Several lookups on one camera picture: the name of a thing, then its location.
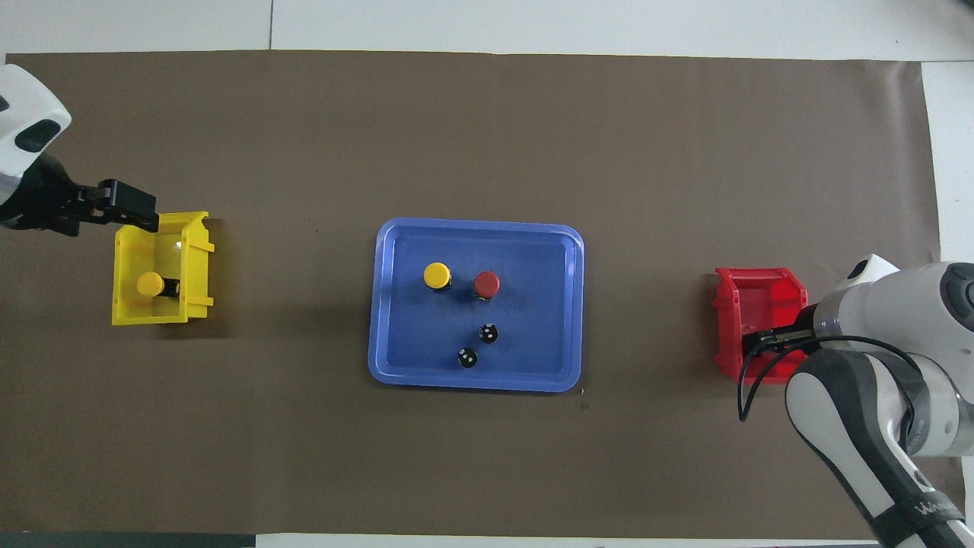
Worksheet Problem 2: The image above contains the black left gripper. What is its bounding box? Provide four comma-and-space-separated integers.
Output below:
0, 155, 160, 237

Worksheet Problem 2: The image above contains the red plastic bin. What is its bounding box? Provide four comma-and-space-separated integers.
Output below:
712, 266, 809, 381

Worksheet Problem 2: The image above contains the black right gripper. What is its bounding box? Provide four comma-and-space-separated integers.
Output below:
750, 303, 821, 352

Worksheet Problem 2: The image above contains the brown table mat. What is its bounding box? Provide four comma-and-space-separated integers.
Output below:
0, 50, 967, 541

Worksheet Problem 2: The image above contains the blue plastic tray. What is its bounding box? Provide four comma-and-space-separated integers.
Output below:
368, 218, 585, 393

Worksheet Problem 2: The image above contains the yellow plastic bin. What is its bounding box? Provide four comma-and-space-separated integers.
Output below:
112, 211, 215, 327

